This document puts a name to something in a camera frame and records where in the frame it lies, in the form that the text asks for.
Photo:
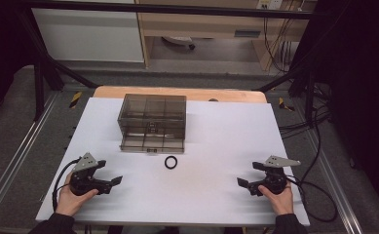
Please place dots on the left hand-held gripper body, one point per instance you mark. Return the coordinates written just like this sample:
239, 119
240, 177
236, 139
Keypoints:
83, 182

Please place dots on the white table board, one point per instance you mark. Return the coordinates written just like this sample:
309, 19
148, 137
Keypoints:
216, 146

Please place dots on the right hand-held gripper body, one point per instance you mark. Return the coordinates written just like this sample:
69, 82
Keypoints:
274, 180

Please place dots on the smoky clear plastic drawer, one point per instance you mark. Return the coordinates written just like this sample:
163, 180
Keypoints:
138, 143

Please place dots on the black metal frame bar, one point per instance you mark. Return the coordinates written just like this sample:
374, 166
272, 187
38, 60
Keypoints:
177, 8

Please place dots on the white wall socket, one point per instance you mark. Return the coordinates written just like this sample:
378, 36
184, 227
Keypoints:
270, 4

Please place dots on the black metal frame strut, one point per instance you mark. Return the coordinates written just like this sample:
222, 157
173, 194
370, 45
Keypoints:
284, 78
57, 65

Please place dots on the person's right hand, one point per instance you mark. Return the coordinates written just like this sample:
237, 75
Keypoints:
283, 203

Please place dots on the wooden table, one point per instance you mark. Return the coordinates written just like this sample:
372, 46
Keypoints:
177, 92

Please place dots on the smoky clear drawer cabinet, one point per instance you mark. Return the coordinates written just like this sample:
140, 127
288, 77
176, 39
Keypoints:
153, 107

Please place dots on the white cabinet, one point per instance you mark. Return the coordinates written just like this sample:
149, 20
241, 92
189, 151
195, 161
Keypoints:
86, 32

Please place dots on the light wooden desk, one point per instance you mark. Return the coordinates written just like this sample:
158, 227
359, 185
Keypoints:
203, 24

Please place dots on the office chair base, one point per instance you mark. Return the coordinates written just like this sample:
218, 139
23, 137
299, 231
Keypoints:
179, 40

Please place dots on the person's left hand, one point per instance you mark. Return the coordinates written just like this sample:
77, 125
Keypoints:
70, 202

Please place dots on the aluminium floor rail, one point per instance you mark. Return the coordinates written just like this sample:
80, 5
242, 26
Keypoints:
336, 182
18, 152

